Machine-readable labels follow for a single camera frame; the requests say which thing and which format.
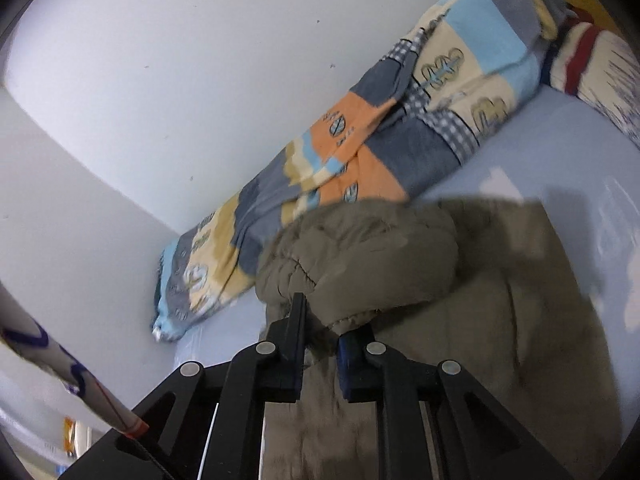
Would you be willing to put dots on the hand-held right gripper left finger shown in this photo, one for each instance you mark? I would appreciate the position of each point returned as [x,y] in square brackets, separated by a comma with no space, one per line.
[287,360]

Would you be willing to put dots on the olive quilted puffer jacket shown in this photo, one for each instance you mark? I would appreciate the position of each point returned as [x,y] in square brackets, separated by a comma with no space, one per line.
[475,310]

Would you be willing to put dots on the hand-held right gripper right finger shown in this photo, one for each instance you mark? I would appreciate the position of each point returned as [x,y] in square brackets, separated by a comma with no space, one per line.
[347,365]

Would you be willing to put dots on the patchwork printed blanket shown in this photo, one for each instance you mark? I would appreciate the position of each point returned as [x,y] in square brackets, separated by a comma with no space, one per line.
[390,150]

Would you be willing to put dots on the blue star print pillow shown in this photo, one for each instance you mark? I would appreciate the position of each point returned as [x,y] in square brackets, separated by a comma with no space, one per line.
[605,75]

